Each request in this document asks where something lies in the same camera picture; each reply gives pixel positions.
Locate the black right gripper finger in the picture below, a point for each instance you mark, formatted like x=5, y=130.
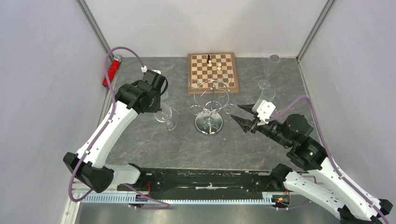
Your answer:
x=244, y=124
x=248, y=108

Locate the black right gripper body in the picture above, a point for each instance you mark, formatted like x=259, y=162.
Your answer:
x=264, y=127

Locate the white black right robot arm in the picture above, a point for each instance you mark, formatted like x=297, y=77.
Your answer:
x=342, y=197

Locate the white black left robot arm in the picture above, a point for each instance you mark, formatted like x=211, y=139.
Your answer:
x=88, y=164

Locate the chrome wine glass rack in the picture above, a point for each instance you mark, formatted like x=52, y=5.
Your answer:
x=208, y=121

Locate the wooden chessboard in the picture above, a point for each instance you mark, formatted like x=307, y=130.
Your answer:
x=198, y=70

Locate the red cylindrical can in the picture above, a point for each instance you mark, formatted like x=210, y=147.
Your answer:
x=114, y=67

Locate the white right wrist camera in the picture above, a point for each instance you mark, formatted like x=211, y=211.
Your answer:
x=263, y=109

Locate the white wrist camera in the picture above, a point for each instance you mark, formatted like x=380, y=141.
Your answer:
x=263, y=109
x=144, y=70

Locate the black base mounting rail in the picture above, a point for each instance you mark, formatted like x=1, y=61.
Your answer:
x=206, y=184

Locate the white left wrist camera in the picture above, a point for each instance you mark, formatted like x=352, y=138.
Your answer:
x=144, y=70

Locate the white slotted cable duct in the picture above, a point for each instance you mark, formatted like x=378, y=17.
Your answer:
x=134, y=199

